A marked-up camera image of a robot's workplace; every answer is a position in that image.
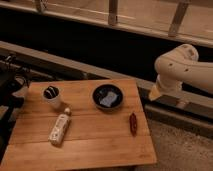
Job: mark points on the wooden table board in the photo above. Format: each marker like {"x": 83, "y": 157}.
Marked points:
{"x": 94, "y": 138}

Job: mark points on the blue cloth in bowl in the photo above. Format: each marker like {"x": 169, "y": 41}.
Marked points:
{"x": 109, "y": 99}

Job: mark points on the black bowl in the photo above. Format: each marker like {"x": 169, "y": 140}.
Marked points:
{"x": 101, "y": 91}

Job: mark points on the white plastic bottle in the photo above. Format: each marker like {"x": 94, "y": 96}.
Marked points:
{"x": 58, "y": 131}

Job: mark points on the black item in cup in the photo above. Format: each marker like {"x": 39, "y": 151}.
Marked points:
{"x": 51, "y": 92}

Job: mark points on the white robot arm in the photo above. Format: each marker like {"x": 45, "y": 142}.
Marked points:
{"x": 178, "y": 66}

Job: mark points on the black equipment at left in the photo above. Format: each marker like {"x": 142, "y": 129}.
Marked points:
{"x": 14, "y": 85}

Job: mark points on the red chili pepper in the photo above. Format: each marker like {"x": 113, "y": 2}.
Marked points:
{"x": 133, "y": 124}

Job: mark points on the metal frame rail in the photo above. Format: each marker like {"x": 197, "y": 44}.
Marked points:
{"x": 188, "y": 21}

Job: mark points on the white cup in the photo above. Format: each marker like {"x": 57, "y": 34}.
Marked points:
{"x": 54, "y": 102}

